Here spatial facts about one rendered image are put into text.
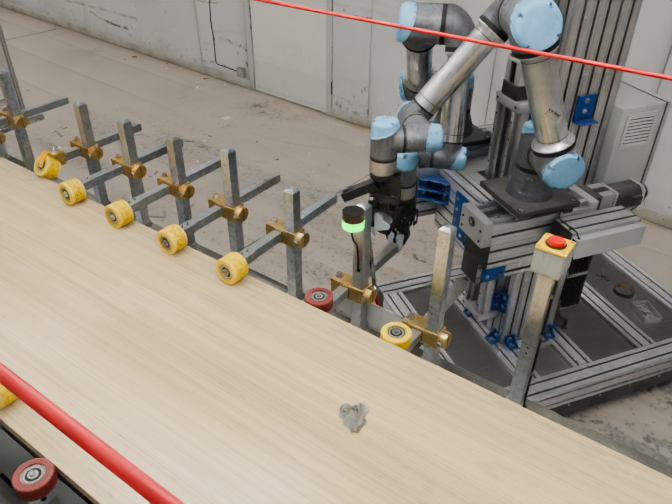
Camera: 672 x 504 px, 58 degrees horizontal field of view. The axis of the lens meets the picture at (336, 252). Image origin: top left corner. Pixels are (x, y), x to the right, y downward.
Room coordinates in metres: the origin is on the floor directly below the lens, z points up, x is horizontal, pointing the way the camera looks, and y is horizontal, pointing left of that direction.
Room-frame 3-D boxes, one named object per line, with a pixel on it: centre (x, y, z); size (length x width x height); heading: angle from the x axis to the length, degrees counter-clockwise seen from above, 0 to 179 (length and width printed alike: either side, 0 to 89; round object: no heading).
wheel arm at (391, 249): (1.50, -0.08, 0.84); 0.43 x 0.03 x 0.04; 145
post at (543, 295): (1.13, -0.49, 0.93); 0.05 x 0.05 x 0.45; 55
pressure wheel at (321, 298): (1.33, 0.05, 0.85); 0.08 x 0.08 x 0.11
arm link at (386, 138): (1.53, -0.13, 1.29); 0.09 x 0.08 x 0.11; 95
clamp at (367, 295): (1.44, -0.05, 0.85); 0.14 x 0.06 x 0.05; 55
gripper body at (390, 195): (1.52, -0.13, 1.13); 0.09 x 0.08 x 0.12; 75
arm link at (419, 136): (1.55, -0.22, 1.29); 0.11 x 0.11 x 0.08; 5
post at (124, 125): (2.00, 0.74, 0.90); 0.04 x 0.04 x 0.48; 55
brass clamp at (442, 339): (1.30, -0.26, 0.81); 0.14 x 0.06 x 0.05; 55
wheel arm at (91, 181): (2.04, 0.77, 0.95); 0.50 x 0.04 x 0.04; 145
